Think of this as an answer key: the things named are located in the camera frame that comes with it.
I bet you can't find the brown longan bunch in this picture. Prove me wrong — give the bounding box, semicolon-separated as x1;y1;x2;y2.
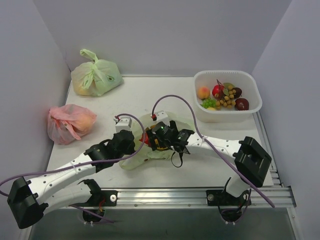
214;79;236;110

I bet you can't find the yellow bell pepper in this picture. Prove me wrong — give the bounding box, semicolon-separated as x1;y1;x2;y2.
155;140;168;151

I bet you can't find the right black base bracket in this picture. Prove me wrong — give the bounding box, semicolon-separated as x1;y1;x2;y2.
206;189;226;207

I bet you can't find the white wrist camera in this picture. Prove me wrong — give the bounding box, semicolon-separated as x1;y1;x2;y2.
113;116;132;133
151;110;170;125

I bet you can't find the green knotted plastic bag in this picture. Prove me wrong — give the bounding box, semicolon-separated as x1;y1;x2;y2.
71;49;124;97

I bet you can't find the red tomato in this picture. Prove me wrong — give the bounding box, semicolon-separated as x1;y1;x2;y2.
139;134;150;146

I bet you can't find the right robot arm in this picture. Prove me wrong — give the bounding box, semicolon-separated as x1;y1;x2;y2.
145;120;272;205

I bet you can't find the left black base bracket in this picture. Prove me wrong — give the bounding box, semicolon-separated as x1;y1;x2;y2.
83;179;118;207

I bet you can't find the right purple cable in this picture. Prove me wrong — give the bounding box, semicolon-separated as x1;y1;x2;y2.
151;94;276;209

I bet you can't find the black base bracket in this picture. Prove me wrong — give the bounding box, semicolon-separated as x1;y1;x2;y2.
83;179;118;207
206;189;226;207

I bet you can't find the light green fruit bag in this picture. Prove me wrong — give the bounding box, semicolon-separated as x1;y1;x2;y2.
119;111;196;170

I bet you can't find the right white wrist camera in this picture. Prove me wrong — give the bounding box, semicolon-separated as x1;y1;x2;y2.
151;110;170;125

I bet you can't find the pink knotted plastic bag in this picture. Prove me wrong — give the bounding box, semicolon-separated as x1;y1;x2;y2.
47;104;97;145

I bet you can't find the aluminium mounting rail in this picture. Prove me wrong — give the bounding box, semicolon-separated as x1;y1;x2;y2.
26;187;298;209

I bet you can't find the dark maroon fruit upper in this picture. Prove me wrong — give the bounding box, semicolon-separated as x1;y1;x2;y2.
232;87;242;99

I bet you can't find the orange peach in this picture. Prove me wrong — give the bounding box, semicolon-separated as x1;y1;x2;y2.
196;86;211;100

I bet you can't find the red apple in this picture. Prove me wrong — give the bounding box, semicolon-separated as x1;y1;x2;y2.
212;84;224;98

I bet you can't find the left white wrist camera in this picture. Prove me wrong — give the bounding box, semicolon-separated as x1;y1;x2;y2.
113;116;132;133

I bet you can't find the white plastic basket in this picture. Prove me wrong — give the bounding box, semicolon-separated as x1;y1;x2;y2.
193;70;263;123

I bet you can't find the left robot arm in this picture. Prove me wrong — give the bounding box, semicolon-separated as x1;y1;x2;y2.
7;130;135;229

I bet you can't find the dark red fruit lower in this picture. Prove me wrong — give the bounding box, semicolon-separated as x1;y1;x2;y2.
234;98;250;111

